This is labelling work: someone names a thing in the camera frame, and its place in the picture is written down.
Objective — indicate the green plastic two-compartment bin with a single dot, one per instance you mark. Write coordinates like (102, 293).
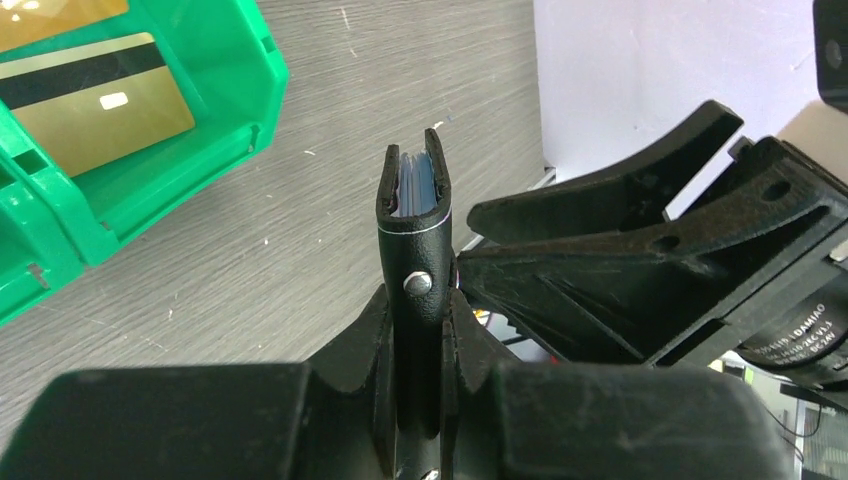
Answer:
(232, 76)

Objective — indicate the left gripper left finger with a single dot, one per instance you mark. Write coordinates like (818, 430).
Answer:
(308, 420)

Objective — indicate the black leather card holder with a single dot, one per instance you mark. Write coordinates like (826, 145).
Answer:
(414, 214)

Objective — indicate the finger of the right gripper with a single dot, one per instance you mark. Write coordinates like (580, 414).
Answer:
(627, 195)

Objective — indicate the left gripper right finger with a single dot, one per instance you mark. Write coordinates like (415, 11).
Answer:
(504, 418)

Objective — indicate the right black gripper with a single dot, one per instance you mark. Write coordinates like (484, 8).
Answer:
(747, 268)

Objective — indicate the gold card with stripe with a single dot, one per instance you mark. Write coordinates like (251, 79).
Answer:
(93, 104)

